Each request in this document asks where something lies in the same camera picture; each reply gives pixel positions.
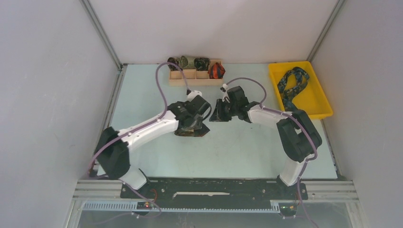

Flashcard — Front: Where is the blue patterned tie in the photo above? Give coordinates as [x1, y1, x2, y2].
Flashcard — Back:
[277, 66, 310, 112]

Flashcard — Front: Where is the olive green rolled tie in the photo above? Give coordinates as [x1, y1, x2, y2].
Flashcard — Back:
[179, 56, 196, 69]

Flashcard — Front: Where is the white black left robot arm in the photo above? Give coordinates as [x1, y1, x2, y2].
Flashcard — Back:
[94, 94, 211, 198]

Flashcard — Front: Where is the yellow plastic tray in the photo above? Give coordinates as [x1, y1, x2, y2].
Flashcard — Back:
[268, 61, 333, 119]

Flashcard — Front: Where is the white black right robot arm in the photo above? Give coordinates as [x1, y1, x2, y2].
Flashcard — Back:
[209, 84, 322, 199]

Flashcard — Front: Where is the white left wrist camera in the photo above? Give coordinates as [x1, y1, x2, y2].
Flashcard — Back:
[186, 90, 202, 102]

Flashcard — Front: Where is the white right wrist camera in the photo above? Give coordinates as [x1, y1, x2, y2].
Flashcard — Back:
[220, 84, 228, 93]

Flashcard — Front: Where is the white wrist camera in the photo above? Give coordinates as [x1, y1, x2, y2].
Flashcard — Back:
[186, 90, 202, 102]
[220, 84, 228, 93]

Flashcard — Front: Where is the black green rolled tie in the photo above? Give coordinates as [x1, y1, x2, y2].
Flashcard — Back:
[194, 57, 211, 71]

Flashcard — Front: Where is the orange navy rolled tie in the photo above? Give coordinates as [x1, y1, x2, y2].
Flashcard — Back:
[208, 62, 226, 79]

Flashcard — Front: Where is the aluminium frame rail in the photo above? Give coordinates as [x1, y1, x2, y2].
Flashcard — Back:
[73, 178, 358, 215]

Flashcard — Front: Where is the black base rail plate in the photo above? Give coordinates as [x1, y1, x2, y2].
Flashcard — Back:
[140, 178, 308, 210]

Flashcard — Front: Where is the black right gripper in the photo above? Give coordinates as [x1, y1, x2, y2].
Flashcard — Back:
[209, 99, 238, 122]

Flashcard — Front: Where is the wooden compartment box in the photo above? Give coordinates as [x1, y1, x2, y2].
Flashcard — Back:
[168, 58, 223, 86]

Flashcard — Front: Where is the dark patterned rolled tie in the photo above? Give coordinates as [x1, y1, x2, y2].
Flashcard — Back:
[167, 57, 182, 71]

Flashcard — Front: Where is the brown green patterned tie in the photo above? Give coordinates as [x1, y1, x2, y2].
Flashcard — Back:
[174, 124, 210, 137]

